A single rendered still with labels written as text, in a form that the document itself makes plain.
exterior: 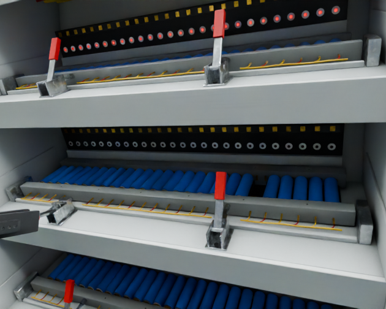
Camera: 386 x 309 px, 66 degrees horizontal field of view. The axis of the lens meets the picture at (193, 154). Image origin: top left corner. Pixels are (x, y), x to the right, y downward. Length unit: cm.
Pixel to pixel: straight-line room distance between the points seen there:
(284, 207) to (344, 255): 9
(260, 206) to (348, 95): 18
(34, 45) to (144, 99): 38
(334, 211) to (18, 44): 62
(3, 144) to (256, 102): 48
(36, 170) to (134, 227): 31
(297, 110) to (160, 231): 24
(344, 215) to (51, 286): 53
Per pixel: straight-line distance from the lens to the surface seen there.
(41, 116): 51
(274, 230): 40
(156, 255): 42
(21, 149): 68
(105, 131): 61
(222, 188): 38
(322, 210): 41
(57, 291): 66
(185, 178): 50
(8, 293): 71
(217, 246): 38
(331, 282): 37
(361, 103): 34
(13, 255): 70
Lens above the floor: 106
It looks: 6 degrees down
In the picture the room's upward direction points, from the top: 1 degrees counter-clockwise
